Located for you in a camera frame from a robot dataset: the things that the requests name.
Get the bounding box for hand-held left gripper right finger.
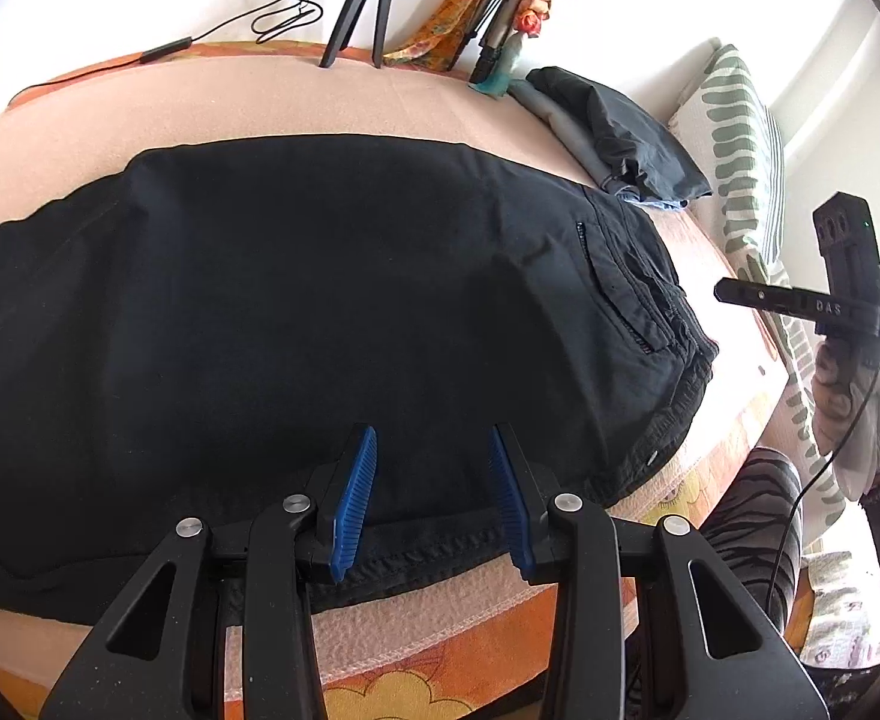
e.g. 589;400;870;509
486;422;834;720

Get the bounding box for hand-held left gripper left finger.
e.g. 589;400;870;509
38;424;378;720

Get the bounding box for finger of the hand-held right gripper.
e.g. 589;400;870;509
713;277;820;325

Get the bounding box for black pants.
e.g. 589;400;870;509
0;133;720;613

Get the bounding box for person's right hand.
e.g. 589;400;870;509
810;336;880;501

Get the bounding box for green leaf print pillow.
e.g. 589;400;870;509
738;251;847;541
668;40;787;260

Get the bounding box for blue folded garment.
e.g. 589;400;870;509
618;190;687;212

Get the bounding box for orange printed bed sheet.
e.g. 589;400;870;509
6;40;789;720

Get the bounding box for dark folded garment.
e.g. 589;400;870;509
525;66;714;205

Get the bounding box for person's striped trouser leg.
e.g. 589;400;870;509
620;445;810;720

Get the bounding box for grey folded garment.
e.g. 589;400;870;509
509;80;637;194

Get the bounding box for pale printed cloth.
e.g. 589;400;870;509
798;549;880;667

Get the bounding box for teal plastic object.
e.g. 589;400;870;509
468;36;521;101

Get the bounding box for grey tripod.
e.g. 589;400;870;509
471;0;555;86

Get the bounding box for pink blanket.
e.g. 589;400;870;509
0;60;795;700

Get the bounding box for orange floral cloth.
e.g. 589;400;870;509
382;0;565;74

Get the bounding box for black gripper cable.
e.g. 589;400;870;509
764;369;880;620

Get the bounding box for black cable with inline remote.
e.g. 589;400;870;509
18;0;340;93

